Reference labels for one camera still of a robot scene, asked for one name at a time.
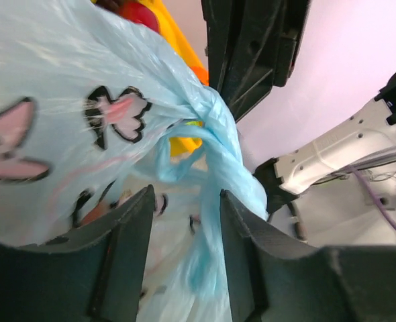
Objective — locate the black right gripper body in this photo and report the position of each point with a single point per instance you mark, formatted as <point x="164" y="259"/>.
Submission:
<point x="294" y="16"/>

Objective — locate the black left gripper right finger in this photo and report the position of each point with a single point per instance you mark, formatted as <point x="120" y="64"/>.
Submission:
<point x="274" y="277"/>

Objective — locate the yellow plastic tray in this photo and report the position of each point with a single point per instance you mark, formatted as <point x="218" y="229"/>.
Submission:
<point x="174" y="36"/>

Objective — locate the light blue plastic bag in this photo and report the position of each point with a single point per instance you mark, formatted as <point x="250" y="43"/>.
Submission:
<point x="92" y="110"/>

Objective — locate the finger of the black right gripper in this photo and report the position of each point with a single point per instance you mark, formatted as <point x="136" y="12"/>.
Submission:
<point x="236" y="34"/>

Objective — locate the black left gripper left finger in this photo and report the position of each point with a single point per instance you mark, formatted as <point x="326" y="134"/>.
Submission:
<point x="93" y="273"/>

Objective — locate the fake red bell pepper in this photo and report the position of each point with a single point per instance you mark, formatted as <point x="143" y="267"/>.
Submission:
<point x="139" y="13"/>

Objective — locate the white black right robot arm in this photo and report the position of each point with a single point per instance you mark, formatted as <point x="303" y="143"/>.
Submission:
<point x="370" y="130"/>

